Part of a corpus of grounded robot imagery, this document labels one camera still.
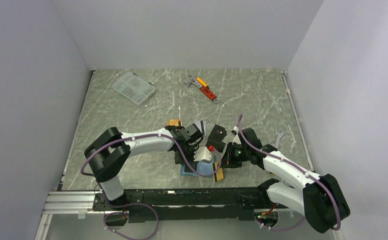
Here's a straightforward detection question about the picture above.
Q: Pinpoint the blue card holder wallet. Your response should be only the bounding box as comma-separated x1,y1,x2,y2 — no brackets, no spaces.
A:
180,156,221,178

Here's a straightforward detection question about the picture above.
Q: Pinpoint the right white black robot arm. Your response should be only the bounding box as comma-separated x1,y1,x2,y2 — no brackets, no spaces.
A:
222,127,351,233

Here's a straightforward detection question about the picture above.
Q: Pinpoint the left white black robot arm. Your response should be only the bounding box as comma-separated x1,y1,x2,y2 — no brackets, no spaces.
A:
84,124,203,210

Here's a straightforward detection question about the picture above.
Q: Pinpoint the orange credit cards stack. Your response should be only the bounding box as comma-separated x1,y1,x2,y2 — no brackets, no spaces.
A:
166,119,183,127

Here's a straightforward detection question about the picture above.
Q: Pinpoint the silver grey card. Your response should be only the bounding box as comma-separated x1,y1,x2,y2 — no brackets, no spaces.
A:
194,120,207,136

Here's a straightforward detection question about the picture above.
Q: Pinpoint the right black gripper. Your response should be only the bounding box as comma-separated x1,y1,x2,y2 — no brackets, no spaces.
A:
218,141,250,168

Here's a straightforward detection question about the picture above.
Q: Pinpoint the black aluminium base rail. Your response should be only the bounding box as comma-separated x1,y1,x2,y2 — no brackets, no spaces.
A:
44,187,274,223

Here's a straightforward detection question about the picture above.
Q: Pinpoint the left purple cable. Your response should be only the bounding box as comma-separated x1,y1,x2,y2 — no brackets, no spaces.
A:
79,133,224,240

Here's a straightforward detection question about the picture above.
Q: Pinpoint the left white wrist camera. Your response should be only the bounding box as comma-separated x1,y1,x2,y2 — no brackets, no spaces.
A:
193,146,214,164

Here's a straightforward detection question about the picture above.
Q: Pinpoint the clear plastic organizer box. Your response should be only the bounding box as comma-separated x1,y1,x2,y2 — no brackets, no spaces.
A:
112,72,155,105

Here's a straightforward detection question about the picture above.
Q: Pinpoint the red adjustable wrench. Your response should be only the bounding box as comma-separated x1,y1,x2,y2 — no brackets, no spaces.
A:
185,73,220,104

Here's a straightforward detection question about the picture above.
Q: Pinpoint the black card case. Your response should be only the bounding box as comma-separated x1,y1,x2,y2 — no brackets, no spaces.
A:
206,124,227,153

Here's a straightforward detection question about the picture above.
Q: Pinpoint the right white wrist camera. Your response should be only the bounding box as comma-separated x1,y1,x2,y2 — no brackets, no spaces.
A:
231,126,239,135

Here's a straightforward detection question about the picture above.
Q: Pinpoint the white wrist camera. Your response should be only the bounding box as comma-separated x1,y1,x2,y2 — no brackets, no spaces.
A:
231,126,239,135
193,146,214,164

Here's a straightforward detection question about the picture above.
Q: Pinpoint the silver open-end wrench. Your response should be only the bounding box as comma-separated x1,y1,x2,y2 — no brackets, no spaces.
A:
274,129,284,149

